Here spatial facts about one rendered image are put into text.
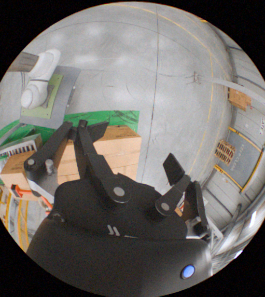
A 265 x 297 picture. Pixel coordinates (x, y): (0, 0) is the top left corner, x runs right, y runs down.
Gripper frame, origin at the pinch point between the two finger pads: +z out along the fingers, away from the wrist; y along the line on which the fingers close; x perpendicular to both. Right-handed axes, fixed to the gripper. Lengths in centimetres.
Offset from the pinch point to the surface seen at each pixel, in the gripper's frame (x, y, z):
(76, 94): -1, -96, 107
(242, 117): 433, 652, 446
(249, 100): 459, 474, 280
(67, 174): -91, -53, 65
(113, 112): -10, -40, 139
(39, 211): -196, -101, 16
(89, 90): 10, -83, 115
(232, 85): 180, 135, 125
